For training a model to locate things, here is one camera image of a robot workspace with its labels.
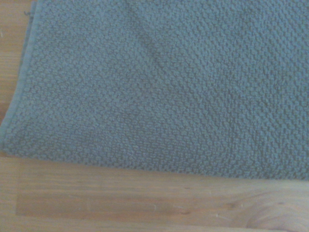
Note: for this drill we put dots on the grey textured towel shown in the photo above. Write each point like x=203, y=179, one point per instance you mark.
x=169, y=91

